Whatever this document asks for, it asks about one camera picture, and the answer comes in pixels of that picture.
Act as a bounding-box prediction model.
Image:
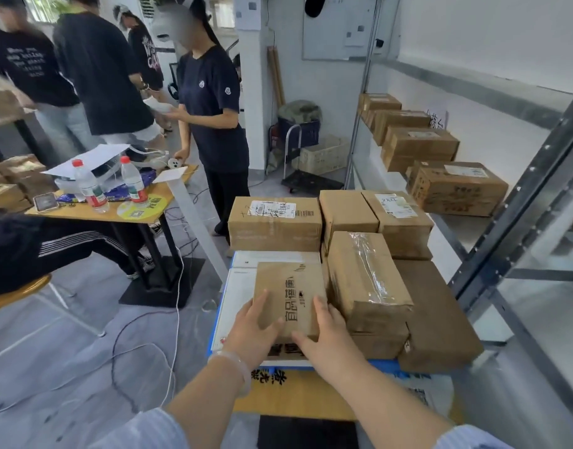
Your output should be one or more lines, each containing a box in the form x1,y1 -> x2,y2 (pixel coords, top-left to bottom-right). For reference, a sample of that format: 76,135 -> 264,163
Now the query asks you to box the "white box with red logo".
231,251 -> 322,269
210,268 -> 315,369

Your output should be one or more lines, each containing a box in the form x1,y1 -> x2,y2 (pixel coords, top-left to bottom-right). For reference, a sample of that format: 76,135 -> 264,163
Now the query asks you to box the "black platform trolley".
280,123 -> 346,197

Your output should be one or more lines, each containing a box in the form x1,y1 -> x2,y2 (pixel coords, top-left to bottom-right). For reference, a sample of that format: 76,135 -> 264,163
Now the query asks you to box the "smartphone with clear case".
33,192 -> 61,213

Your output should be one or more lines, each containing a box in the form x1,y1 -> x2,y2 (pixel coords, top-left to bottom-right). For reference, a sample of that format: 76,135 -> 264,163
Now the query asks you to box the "person's right hand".
291,294 -> 369,389

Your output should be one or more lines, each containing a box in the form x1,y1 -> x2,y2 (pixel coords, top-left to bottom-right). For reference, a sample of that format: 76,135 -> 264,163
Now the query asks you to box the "navy plastic crate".
278,117 -> 321,148

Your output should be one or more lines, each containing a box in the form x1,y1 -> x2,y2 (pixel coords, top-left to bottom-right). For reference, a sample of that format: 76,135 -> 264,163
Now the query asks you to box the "translucent white bangle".
207,350 -> 252,398

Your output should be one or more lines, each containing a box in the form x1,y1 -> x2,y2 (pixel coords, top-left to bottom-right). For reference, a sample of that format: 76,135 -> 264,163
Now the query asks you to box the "small plain cardboard box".
319,190 -> 380,251

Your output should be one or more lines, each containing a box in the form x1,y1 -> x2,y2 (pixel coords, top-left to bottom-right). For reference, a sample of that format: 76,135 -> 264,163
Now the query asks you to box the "person's left forearm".
164,357 -> 252,449

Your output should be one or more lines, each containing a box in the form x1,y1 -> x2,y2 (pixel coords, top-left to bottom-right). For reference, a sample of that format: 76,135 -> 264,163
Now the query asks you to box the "wooden table with black legs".
24,163 -> 205,309

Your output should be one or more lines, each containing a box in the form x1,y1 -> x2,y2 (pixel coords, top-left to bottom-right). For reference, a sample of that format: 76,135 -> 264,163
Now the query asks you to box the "printed cardboard box with label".
406,161 -> 509,218
381,127 -> 461,173
359,93 -> 403,125
371,109 -> 432,147

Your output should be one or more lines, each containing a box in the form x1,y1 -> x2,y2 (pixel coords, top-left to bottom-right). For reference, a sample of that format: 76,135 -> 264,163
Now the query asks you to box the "brown box with label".
349,322 -> 411,360

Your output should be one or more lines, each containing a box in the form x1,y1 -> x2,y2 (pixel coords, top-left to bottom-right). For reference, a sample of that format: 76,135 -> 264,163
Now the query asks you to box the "round wooden stool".
0,274 -> 106,338

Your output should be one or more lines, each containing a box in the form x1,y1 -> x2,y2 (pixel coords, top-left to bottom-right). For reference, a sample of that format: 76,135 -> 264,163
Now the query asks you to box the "person's right forearm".
331,364 -> 451,449

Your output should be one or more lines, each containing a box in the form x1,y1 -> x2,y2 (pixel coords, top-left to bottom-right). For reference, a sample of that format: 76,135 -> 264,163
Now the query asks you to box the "small white paper sheet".
152,166 -> 188,185

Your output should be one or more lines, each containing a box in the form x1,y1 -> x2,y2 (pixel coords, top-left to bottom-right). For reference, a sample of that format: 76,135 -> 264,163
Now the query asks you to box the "clear tape cardboard box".
327,231 -> 414,335

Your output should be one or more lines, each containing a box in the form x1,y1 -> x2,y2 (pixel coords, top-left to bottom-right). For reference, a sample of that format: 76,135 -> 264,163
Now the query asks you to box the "blue packet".
57,168 -> 157,204

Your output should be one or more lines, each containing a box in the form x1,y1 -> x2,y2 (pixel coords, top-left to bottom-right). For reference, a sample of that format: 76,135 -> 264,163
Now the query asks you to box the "clear water bottle red cap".
119,155 -> 149,209
71,158 -> 111,215

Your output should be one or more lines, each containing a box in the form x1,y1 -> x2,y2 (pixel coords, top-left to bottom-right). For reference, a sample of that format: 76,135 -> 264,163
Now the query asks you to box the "bundle of wooden poles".
266,45 -> 287,108

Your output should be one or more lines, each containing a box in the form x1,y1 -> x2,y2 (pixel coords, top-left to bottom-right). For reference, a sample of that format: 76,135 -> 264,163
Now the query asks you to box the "light blue striped shirt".
88,408 -> 514,449

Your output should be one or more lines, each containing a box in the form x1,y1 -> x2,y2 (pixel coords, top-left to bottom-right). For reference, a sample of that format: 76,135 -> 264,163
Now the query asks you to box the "person's left hand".
222,288 -> 286,371

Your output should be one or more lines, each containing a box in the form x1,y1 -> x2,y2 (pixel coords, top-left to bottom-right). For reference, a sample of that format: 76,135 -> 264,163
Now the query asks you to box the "large white paper sheet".
41,143 -> 131,178

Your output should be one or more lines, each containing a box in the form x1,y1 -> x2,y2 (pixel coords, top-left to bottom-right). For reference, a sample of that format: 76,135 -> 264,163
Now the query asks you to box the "white floor cable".
160,245 -> 187,407

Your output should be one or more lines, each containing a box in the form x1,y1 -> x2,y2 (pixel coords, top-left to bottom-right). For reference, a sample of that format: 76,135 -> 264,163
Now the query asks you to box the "cream plastic crate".
295,135 -> 352,176

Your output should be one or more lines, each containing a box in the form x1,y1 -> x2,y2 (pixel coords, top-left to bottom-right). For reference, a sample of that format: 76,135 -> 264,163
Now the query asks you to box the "camouflage bag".
278,100 -> 322,125

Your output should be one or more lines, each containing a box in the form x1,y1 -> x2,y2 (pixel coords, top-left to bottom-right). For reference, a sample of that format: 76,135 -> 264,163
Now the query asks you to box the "small box with black print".
252,261 -> 329,360

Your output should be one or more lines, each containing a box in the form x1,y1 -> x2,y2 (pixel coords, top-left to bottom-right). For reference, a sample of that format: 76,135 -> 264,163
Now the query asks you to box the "round white sticker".
394,374 -> 455,417

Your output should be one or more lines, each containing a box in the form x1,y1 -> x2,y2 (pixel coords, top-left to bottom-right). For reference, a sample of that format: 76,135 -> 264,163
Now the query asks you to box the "round yellow sticker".
116,193 -> 168,221

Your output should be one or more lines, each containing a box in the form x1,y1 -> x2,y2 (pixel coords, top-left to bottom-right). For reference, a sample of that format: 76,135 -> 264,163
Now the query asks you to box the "blue tray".
205,252 -> 451,382

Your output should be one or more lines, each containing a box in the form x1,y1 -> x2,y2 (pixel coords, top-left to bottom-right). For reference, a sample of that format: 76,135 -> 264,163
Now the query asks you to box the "wide box with handwritten label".
228,196 -> 324,253

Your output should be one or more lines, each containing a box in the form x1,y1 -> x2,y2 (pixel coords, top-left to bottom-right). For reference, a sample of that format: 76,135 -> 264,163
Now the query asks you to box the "pile of labelled brown cartons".
0,153 -> 58,213

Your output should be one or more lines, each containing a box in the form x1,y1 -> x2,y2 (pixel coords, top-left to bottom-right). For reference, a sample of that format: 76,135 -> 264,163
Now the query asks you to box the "low wooden table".
233,369 -> 465,449

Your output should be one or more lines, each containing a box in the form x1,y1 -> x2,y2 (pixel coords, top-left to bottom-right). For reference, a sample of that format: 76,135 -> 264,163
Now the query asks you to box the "whiteboard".
301,0 -> 385,61

